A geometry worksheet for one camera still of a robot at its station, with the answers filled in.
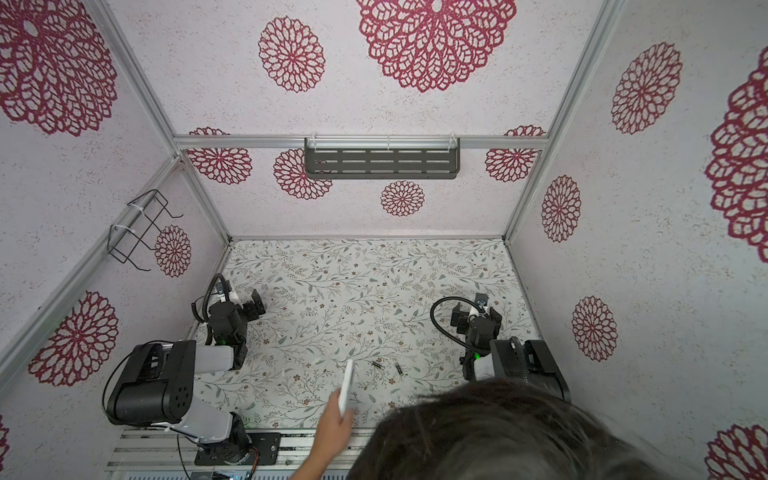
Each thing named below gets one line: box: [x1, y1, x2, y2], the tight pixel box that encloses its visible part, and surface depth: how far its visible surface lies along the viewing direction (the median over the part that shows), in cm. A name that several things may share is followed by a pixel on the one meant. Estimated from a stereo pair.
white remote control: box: [338, 359, 354, 417], surface depth 71 cm
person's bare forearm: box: [289, 436, 347, 480], surface depth 61 cm
